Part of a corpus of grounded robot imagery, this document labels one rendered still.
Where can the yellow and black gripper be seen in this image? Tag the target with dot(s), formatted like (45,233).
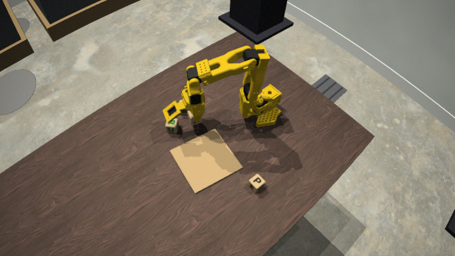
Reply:
(174,109)

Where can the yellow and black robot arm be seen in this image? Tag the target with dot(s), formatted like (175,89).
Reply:
(255,64)

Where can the beige flat mat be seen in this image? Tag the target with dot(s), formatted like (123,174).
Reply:
(205,160)

